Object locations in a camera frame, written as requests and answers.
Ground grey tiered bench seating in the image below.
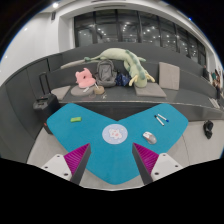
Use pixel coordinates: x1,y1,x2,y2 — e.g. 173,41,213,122
0,41,224,163

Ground white marker black cap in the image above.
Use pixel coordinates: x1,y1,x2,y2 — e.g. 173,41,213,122
154,115,164,126

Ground black rolling suitcase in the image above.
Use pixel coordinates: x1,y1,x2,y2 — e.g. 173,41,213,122
33,72,60,134

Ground pink plush toy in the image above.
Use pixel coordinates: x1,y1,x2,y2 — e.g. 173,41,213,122
75,68,96,88

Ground grey flat seat cushion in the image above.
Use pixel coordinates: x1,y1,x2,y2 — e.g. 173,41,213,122
135,82,166,98

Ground round paw-print mouse pad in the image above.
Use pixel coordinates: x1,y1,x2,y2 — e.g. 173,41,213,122
102,124,128,145

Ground dark blue bag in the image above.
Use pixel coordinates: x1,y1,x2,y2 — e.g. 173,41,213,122
115,73,130,86

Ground green eraser block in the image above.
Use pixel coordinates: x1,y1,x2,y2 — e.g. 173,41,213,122
70,117,82,122

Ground grey upright seat cushion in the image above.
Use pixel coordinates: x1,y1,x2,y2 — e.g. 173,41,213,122
159,62,180,90

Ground grey backpack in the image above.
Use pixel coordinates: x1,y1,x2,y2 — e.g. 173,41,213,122
95,60,117,87

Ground grey round cushion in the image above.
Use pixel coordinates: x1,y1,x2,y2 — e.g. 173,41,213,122
71,85,94,97

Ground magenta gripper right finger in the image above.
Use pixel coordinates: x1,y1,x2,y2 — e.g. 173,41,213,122
132,143,159,185

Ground black bag on floor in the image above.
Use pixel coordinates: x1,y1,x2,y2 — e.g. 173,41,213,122
203,120,213,139

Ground green dragon plush toy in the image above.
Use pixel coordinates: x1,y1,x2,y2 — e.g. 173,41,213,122
84,48,155,88

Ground white marker blue cap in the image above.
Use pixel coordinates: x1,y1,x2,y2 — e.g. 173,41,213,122
157,114,169,122

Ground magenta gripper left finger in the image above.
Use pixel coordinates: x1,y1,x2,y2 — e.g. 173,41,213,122
64,144,91,185

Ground white computer mouse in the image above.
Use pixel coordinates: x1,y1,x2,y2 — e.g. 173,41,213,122
143,132,157,144

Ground blue boomerang-shaped table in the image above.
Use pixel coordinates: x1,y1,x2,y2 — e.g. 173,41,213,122
47,103,188,185

